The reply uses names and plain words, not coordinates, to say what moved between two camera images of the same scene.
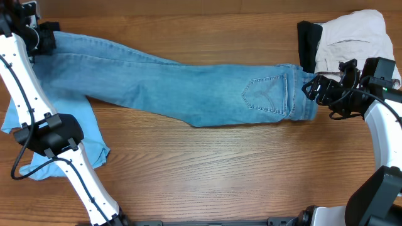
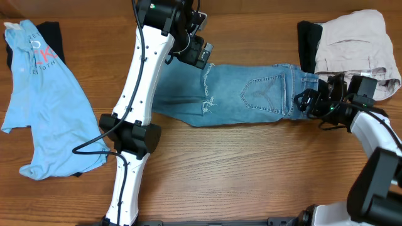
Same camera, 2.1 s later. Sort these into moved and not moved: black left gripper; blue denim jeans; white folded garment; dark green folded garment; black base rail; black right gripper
Moved: black left gripper; blue denim jeans; black right gripper
Not moved: black base rail; dark green folded garment; white folded garment
